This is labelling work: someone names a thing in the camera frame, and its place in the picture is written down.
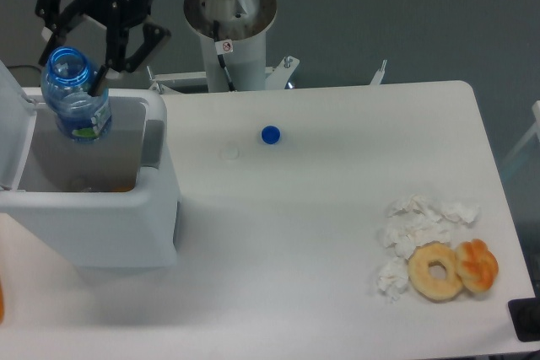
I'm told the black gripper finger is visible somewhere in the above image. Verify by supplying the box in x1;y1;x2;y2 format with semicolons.
35;0;75;67
89;13;173;97

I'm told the clear blue plastic bottle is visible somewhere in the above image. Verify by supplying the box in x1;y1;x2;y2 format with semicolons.
40;46;112;143

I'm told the white bottle cap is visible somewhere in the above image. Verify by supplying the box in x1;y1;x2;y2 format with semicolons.
220;145;240;161

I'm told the white trash can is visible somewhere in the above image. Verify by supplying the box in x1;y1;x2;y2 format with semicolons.
1;69;181;268

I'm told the blue bottle cap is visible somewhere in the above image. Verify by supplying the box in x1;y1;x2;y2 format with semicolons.
261;126;281;145

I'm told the orange object at edge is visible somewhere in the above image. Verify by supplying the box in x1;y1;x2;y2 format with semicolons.
0;282;5;324

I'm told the small crumpled white tissue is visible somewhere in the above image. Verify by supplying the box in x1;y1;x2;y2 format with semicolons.
375;257;409;304

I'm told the orange glazed bun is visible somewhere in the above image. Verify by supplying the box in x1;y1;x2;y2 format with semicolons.
455;239;499;293

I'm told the black device at edge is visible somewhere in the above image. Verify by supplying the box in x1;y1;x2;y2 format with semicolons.
508;298;539;342

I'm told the black cable on pedestal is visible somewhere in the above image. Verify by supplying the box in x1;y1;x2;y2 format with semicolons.
213;19;236;92

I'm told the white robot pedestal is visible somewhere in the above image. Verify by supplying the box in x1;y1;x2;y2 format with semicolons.
184;0;300;93

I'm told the plain ring donut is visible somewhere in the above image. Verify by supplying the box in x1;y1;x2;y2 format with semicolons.
408;243;463;302

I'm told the white frame at right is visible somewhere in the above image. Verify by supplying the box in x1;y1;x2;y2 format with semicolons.
500;101;539;180

